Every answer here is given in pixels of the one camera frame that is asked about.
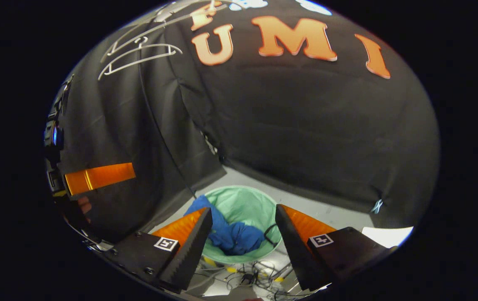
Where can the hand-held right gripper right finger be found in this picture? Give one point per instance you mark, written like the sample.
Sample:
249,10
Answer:
295,251

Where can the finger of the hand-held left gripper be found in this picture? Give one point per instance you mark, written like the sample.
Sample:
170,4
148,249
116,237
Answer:
100,177

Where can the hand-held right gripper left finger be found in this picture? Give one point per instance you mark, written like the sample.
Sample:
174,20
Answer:
192,251

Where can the green laundry hamper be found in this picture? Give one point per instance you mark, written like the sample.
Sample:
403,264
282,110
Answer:
243,205

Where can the white jacket hanger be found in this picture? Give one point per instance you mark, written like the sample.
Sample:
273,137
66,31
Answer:
159,26

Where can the white empty hanger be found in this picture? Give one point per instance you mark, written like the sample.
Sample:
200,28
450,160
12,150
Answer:
136,62

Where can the plain black backdrop cloth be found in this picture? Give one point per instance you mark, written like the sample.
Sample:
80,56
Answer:
109,125

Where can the pale plastic clip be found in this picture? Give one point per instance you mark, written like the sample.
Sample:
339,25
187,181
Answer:
377,205

